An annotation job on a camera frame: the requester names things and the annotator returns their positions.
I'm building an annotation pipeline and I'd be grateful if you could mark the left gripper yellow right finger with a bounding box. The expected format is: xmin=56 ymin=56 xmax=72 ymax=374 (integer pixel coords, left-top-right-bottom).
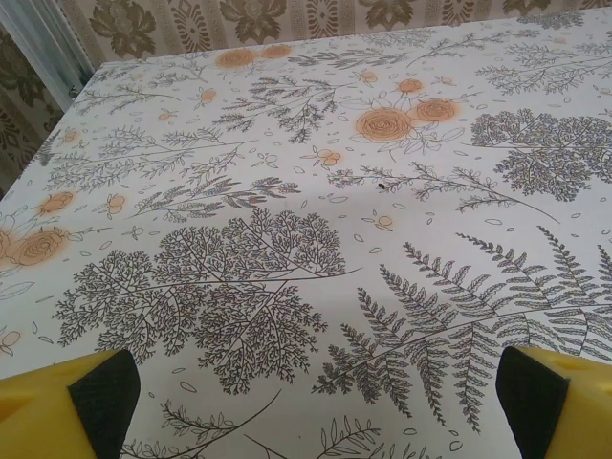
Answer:
xmin=494 ymin=345 xmax=612 ymax=459

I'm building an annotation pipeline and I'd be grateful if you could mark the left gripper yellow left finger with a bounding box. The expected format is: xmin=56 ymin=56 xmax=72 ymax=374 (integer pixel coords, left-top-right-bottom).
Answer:
xmin=0 ymin=348 xmax=142 ymax=459

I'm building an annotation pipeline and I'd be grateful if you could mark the floral tablecloth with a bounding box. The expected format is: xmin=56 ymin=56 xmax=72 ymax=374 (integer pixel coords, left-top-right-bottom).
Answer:
xmin=0 ymin=8 xmax=612 ymax=459

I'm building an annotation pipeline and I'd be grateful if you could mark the aluminium corner post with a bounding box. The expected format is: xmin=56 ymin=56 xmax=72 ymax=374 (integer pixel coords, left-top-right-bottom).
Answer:
xmin=0 ymin=0 xmax=95 ymax=116

